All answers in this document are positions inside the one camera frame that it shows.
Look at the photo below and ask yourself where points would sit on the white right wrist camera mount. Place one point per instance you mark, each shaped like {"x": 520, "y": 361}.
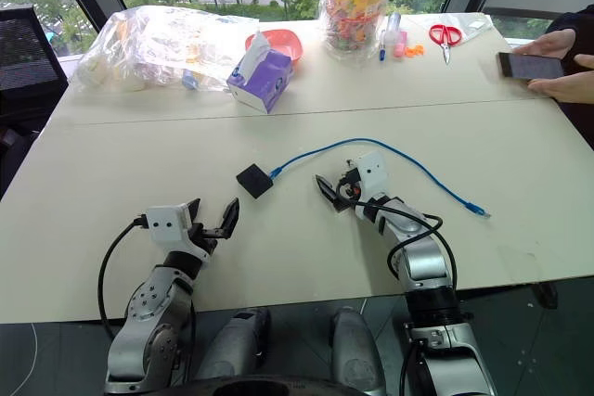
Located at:
{"x": 372, "y": 172}

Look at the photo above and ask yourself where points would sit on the person's dark clothed body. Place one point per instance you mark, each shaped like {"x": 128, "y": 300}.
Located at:
{"x": 582, "y": 127}

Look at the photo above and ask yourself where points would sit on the black smartphone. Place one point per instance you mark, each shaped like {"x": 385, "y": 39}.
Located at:
{"x": 531, "y": 66}

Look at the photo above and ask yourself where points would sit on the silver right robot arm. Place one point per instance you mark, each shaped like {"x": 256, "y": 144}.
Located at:
{"x": 420, "y": 268}

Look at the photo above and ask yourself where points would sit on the small pink plastic item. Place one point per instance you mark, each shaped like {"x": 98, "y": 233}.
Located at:
{"x": 399, "y": 43}

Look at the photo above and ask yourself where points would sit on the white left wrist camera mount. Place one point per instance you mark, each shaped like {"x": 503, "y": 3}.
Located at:
{"x": 164, "y": 225}

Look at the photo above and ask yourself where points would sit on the black square adapter box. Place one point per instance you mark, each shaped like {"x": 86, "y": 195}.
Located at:
{"x": 254, "y": 180}

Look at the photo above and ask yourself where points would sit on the bag of colourful snacks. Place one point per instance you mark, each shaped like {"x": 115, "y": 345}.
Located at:
{"x": 355, "y": 6}

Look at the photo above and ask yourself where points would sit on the black mesh office chair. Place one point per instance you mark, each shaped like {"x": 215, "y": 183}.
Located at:
{"x": 25, "y": 62}

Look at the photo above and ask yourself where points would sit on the clear plastic bag with items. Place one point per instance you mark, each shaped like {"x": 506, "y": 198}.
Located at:
{"x": 158, "y": 43}

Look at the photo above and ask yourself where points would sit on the person's dark sleeve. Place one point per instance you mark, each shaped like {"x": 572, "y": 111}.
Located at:
{"x": 575, "y": 20}

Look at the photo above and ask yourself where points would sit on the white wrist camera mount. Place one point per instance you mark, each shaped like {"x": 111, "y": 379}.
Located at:
{"x": 372, "y": 172}
{"x": 164, "y": 225}

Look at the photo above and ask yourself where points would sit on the person's left hand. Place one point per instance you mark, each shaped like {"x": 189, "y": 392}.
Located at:
{"x": 573, "y": 85}

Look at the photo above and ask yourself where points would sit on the pink plastic bowl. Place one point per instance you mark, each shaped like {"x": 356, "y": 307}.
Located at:
{"x": 285, "y": 41}

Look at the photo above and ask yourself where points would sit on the small clear bottle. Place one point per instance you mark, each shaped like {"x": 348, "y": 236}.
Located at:
{"x": 392, "y": 25}

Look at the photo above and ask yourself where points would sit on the small orange plastic item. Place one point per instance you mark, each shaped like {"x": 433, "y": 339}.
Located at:
{"x": 414, "y": 50}

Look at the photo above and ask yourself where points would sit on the person's right hand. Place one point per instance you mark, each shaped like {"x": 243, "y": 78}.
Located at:
{"x": 550, "y": 43}

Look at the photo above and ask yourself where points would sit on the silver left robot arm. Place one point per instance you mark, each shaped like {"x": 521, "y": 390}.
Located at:
{"x": 148, "y": 303}

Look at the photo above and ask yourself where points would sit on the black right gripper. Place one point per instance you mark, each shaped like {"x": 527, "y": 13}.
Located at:
{"x": 349, "y": 185}

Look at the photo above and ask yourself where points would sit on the purple tissue box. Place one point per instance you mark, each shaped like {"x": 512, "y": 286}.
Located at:
{"x": 260, "y": 83}

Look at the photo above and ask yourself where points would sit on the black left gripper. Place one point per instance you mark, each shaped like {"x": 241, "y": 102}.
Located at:
{"x": 208, "y": 233}

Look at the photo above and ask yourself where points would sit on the blue pen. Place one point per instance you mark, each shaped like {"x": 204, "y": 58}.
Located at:
{"x": 382, "y": 48}

